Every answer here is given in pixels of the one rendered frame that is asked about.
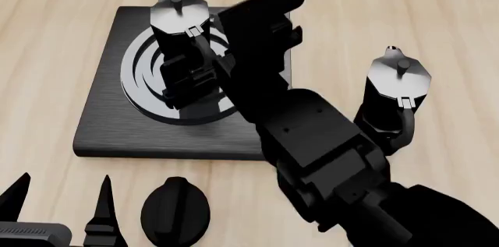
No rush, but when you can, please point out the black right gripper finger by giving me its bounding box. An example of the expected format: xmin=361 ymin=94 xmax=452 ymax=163
xmin=159 ymin=55 xmax=224 ymax=85
xmin=162 ymin=74 xmax=229 ymax=111

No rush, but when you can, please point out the round black spiral burner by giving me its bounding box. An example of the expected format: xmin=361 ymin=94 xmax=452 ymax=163
xmin=119 ymin=24 xmax=245 ymax=127

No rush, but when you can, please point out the black oval stove knob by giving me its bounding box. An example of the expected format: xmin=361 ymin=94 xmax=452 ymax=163
xmin=140 ymin=175 xmax=212 ymax=247

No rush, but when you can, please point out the silver black moka pot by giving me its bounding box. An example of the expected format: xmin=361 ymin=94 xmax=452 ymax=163
xmin=352 ymin=44 xmax=434 ymax=157
xmin=150 ymin=0 xmax=220 ymax=104

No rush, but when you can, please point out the black square stove plate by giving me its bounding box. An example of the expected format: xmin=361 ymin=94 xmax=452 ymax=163
xmin=73 ymin=5 xmax=294 ymax=161

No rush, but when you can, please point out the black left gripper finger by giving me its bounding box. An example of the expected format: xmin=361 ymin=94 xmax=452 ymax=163
xmin=82 ymin=174 xmax=130 ymax=247
xmin=0 ymin=171 xmax=32 ymax=224

